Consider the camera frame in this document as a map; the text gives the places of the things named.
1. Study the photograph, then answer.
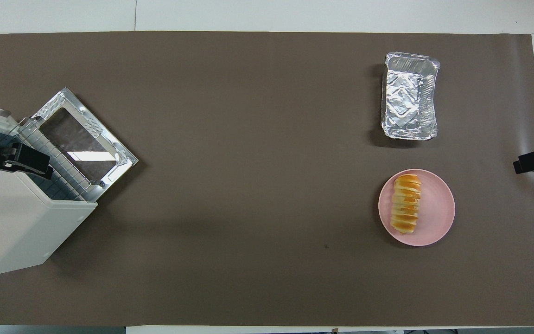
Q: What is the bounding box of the metal oven wire rack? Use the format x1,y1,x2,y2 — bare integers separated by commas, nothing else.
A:
17,118,94,202

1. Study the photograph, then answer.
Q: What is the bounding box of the white toaster oven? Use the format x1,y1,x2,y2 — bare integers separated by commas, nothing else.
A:
0,106,98,278

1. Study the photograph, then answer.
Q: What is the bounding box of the brown table mat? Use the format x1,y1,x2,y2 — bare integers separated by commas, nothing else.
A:
0,31,534,327

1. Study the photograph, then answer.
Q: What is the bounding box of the sliced bread loaf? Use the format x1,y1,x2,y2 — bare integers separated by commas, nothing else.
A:
390,174,422,235

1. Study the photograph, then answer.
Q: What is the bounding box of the pink plate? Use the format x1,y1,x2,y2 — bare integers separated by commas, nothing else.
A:
378,169,456,247

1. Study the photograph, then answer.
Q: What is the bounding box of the glass oven door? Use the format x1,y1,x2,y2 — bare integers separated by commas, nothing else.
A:
31,87,139,190

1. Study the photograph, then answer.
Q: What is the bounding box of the aluminium foil tray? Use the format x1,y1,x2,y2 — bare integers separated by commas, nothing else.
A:
380,51,440,140

